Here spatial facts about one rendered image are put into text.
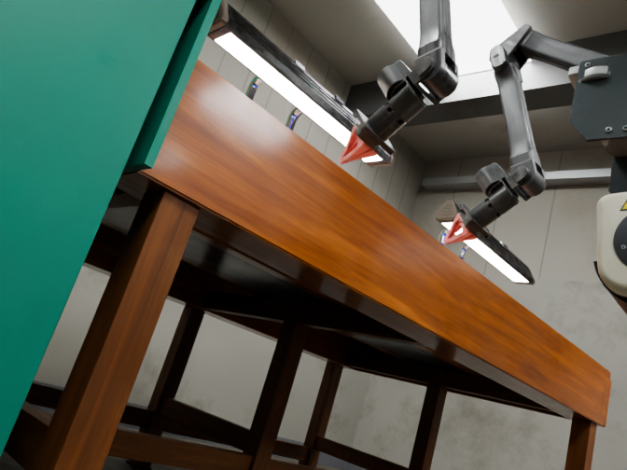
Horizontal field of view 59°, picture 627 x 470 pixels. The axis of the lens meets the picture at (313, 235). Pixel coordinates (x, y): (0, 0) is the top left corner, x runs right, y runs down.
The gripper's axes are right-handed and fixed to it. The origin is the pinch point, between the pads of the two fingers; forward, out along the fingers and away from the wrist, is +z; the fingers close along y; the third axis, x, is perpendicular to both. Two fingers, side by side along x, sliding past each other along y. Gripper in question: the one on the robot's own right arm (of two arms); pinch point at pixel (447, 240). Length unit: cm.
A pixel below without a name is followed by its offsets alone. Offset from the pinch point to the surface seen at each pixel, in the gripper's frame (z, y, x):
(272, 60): 0, 58, -25
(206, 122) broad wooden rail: 1, 82, 21
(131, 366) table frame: 24, 79, 46
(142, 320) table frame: 20, 80, 42
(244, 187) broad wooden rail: 5, 72, 25
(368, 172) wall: 69, -168, -223
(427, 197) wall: 55, -237, -228
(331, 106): -0.3, 37.3, -25.4
